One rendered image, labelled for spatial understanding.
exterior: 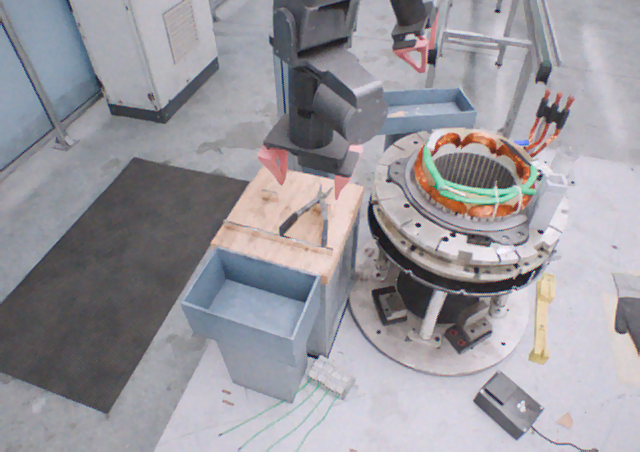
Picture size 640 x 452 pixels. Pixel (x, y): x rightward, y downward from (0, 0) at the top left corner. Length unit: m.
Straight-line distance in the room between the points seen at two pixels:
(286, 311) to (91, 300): 1.50
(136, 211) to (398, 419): 1.84
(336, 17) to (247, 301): 0.44
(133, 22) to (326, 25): 2.30
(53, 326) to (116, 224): 0.58
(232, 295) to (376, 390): 0.32
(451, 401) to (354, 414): 0.18
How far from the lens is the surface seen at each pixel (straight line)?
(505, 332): 0.94
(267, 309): 0.69
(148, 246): 2.19
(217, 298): 0.72
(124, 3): 2.69
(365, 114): 0.45
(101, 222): 2.41
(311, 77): 0.48
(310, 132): 0.52
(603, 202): 1.36
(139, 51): 2.77
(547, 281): 1.06
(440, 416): 0.86
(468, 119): 1.00
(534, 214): 0.69
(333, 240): 0.67
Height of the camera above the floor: 1.57
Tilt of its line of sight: 45 degrees down
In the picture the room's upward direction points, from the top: straight up
